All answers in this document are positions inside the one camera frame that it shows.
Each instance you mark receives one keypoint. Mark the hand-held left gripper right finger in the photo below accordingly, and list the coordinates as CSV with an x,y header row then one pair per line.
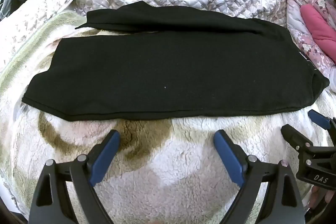
x,y
229,158

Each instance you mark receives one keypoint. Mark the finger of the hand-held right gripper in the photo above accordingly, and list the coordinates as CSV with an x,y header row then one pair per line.
x,y
295,136
319,119

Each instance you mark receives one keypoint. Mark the white fleece blanket, green print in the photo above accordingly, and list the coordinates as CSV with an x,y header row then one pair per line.
x,y
168,187

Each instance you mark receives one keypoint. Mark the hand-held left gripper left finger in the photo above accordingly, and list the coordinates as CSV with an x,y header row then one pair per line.
x,y
105,158

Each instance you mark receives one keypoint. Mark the pink floral pillow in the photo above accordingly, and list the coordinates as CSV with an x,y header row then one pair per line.
x,y
307,41

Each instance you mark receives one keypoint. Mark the person's right hand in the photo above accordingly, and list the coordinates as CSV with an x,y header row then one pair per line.
x,y
321,196

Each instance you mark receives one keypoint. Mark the black pants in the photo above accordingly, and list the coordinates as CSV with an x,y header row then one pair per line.
x,y
157,69

